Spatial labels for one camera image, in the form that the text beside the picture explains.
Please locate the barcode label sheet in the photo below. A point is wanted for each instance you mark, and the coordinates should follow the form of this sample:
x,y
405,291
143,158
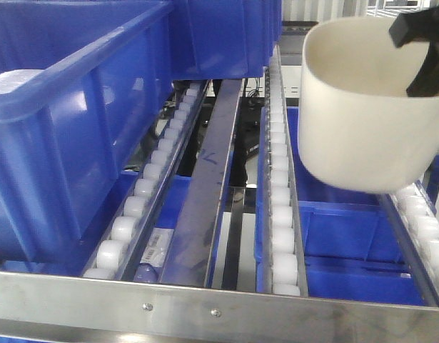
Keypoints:
x,y
157,247

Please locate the white plastic bin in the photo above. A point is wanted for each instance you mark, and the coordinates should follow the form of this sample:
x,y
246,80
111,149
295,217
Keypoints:
x,y
357,127

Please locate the blue crate lower right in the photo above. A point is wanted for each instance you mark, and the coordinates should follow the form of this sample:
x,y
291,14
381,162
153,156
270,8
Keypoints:
x,y
350,250

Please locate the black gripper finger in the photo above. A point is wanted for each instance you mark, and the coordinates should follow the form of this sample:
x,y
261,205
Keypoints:
x,y
420,26

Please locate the white roller track right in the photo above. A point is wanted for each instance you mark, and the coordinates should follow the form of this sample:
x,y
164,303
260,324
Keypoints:
x,y
412,217

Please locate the large blue crate front left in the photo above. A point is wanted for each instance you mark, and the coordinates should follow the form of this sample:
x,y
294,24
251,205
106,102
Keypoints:
x,y
101,75

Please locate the blue crate rear centre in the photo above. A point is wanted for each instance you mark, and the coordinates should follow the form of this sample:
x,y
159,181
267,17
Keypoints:
x,y
223,39

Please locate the steel front shelf beam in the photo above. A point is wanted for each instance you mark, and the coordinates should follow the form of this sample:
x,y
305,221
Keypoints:
x,y
63,309

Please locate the white roller track middle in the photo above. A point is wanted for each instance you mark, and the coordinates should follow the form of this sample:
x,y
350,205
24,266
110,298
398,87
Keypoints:
x,y
286,265

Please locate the white roller track left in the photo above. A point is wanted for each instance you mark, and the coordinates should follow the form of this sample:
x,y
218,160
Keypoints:
x,y
125,233

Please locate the steel divider rail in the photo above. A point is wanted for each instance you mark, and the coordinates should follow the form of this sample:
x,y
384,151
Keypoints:
x,y
217,147

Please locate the white roller track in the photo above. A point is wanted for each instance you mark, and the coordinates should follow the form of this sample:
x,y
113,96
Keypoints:
x,y
125,233
286,265
412,217

